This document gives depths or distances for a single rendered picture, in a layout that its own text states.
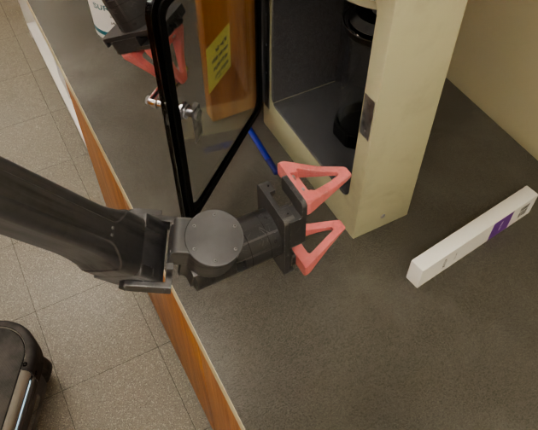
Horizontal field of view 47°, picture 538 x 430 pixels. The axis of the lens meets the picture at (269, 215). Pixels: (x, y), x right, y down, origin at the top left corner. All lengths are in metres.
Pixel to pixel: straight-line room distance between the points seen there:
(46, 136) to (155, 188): 1.60
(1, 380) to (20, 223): 1.31
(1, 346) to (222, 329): 1.01
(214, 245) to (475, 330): 0.51
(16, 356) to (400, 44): 1.37
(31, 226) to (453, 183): 0.81
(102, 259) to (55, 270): 1.63
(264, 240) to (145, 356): 1.36
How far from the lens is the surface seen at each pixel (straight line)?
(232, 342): 0.93
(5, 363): 1.82
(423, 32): 0.79
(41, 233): 0.54
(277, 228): 0.68
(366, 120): 0.85
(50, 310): 2.15
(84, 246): 0.57
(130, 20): 0.85
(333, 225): 0.77
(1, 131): 2.77
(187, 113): 0.85
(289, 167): 0.67
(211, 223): 0.59
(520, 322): 1.02
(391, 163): 0.93
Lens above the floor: 1.77
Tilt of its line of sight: 52 degrees down
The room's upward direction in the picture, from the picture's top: straight up
